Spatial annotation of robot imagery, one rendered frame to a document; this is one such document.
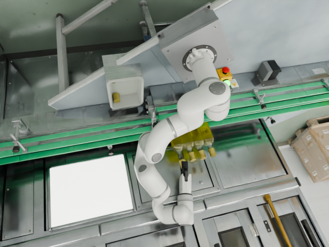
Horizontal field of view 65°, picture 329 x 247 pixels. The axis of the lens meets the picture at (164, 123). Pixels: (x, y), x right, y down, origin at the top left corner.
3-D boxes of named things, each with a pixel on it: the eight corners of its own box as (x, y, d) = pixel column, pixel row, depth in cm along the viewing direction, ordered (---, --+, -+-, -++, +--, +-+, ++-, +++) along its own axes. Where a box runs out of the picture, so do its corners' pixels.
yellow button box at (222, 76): (213, 76, 146) (217, 86, 142) (216, 67, 140) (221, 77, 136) (224, 75, 147) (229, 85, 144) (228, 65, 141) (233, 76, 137)
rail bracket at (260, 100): (249, 91, 145) (260, 110, 139) (255, 82, 139) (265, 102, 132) (256, 90, 146) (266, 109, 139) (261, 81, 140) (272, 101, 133)
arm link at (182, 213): (165, 222, 111) (185, 220, 107) (165, 197, 116) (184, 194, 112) (182, 227, 122) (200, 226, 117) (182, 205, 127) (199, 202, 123)
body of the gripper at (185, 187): (190, 201, 129) (189, 179, 134) (194, 195, 120) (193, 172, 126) (176, 200, 128) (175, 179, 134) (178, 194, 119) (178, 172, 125)
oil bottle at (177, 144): (164, 121, 149) (173, 154, 139) (165, 115, 144) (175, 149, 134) (173, 119, 150) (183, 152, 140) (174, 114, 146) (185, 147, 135)
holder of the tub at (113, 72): (109, 102, 143) (111, 113, 139) (104, 67, 119) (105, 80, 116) (140, 97, 146) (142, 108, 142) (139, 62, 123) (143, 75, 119)
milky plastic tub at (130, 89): (108, 97, 138) (110, 110, 134) (103, 67, 119) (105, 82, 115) (140, 92, 141) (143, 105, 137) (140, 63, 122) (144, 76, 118)
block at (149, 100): (144, 106, 143) (147, 116, 140) (144, 96, 135) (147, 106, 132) (151, 105, 144) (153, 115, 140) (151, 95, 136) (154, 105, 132)
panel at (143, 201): (48, 168, 142) (49, 232, 125) (46, 166, 139) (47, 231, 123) (200, 139, 159) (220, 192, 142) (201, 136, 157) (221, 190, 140)
